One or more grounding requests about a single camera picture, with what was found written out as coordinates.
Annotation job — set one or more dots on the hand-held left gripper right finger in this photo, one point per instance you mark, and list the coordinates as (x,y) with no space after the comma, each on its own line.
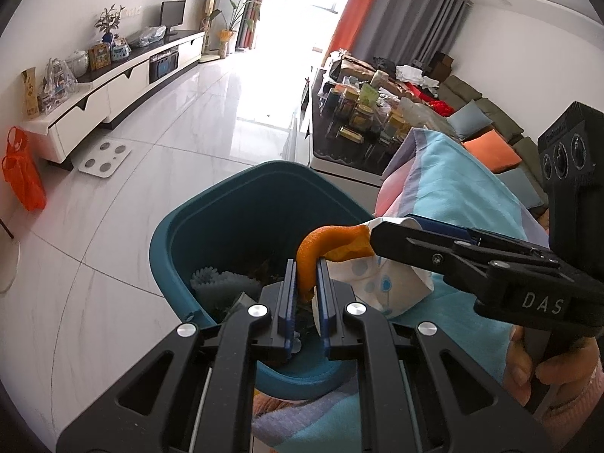
(325,302)

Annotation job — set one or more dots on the group of boxes and jars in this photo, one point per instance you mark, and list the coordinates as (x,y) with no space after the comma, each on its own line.
(363,108)

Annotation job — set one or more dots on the teal grey printed tablecloth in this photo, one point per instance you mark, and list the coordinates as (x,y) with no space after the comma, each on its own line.
(448,174)

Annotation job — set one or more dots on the orange cushion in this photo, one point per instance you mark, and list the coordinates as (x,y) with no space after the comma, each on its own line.
(493,151)

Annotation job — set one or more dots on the person's right hand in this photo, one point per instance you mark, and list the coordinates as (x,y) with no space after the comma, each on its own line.
(566,363)

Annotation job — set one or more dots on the small potted tree ornament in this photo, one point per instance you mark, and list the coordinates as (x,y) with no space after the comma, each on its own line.
(109,21)

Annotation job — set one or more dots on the white black tv stand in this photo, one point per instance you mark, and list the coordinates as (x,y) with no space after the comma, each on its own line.
(118,89)

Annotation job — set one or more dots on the pile of white clothes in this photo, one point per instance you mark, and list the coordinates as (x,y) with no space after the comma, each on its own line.
(415,74)

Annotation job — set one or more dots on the black bag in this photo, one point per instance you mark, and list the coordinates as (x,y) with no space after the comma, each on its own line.
(387,63)

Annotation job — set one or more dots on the tall leafy potted plant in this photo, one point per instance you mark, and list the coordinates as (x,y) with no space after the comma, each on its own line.
(236,14)

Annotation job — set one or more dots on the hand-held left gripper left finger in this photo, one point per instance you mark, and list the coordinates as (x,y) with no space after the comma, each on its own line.
(287,302)

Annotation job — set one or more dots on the blue white ceramic jar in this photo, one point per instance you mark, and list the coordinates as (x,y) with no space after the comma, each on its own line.
(121,49)

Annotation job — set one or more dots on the tan patterned box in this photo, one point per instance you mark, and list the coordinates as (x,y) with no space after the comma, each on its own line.
(30,94)

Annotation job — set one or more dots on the brown cardboard box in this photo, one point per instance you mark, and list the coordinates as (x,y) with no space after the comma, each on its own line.
(441,63)

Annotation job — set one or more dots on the black monitor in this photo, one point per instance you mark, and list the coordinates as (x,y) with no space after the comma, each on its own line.
(172,14)

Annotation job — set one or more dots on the orange and grey curtain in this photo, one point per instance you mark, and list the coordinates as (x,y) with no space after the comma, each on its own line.
(401,9)

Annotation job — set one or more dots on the striped grey orange curtain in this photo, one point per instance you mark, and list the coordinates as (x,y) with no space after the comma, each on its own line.
(252,4)

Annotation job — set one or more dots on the white lidded jar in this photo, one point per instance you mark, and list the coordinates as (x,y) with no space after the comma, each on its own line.
(78,62)

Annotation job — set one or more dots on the large clear plastic bag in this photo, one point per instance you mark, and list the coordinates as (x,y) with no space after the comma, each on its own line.
(59,85)

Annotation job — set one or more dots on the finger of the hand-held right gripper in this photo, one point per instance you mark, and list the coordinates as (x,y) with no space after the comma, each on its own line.
(443,227)
(415,250)

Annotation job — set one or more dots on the teal cushion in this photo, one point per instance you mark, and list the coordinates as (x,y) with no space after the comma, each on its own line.
(524,188)
(467,120)

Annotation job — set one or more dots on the crushed dotted paper cup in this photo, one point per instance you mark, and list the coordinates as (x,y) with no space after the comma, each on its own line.
(377,288)

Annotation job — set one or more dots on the teal plastic trash bin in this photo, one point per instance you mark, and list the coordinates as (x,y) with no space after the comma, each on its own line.
(226,207)

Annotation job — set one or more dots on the small picture frame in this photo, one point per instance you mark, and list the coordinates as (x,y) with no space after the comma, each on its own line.
(99,55)

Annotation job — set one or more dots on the green brown corner sofa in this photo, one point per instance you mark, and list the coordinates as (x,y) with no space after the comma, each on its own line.
(495,111)

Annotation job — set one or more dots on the orange peel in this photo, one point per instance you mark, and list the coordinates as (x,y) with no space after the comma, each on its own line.
(321,240)

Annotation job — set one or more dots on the orange plastic bag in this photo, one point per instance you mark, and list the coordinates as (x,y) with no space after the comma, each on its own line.
(26,179)

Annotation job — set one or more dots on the red cloth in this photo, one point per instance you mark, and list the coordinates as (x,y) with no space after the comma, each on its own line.
(432,101)

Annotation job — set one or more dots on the white bathroom scale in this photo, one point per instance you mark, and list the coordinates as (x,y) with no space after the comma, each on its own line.
(104,158)

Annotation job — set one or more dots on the dark glass coffee table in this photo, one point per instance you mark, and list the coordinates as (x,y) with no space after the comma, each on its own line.
(344,155)

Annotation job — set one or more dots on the white foam fruit net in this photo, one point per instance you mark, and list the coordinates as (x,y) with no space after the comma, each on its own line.
(222,288)

